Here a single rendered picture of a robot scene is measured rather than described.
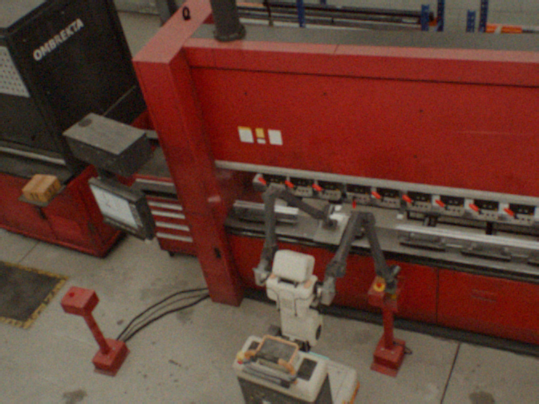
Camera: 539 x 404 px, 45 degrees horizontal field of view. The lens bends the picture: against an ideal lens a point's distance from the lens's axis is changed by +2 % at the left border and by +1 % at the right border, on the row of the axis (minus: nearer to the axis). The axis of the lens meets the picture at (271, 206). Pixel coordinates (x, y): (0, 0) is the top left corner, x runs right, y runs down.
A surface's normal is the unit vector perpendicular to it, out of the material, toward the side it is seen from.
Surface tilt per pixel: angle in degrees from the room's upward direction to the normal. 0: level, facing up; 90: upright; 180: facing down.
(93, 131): 0
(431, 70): 90
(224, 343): 0
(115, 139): 1
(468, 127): 90
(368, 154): 90
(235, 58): 90
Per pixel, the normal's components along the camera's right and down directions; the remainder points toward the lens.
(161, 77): -0.34, 0.67
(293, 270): -0.42, -0.01
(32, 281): -0.15, -0.73
